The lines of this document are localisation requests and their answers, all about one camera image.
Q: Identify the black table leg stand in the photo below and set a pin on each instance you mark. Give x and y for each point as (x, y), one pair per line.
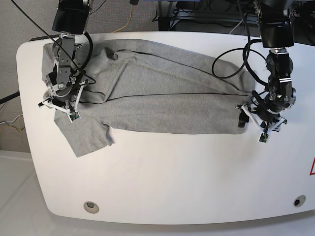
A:
(164, 10)

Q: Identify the black bar behind table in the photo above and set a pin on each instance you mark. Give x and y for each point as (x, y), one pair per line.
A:
(44, 37)

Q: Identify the right table grommet hole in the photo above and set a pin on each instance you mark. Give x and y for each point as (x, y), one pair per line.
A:
(299, 201)

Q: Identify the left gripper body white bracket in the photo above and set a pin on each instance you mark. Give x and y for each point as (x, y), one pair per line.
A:
(265, 120)

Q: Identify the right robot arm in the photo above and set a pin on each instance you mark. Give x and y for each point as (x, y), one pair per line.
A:
(68, 78)

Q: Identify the left table grommet hole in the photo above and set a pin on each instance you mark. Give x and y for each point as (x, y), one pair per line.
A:
(91, 207)

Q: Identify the grey T-shirt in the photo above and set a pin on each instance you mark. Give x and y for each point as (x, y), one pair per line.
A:
(146, 86)

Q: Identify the table grommet hole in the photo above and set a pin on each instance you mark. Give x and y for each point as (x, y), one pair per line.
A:
(299, 201)
(91, 207)

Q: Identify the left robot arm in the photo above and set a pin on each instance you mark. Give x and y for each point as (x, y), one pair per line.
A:
(273, 20)

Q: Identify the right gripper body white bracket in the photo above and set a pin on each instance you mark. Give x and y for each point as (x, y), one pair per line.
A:
(63, 99)

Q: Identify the red triangle sticker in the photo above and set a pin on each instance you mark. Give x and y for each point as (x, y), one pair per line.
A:
(312, 171)

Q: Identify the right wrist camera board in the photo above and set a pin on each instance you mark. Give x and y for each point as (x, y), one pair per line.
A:
(73, 116)

